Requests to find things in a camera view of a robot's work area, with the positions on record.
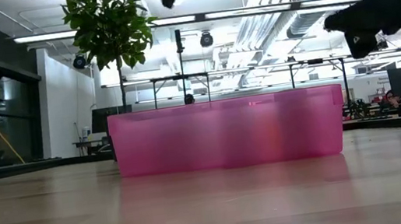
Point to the small black robot arm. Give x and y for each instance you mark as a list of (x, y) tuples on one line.
[(357, 107)]

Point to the black tall desk frame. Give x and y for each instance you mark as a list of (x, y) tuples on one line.
[(180, 77), (344, 80)]

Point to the long ceiling light strip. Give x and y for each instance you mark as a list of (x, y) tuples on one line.
[(179, 19)]

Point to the green leafy plant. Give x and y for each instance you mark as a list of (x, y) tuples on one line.
[(109, 22)]

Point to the person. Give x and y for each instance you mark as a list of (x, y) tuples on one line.
[(189, 99), (392, 97)]

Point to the black tripod stand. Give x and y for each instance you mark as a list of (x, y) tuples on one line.
[(178, 40)]

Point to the pink translucent plastic basket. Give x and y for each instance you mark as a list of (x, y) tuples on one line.
[(169, 144)]

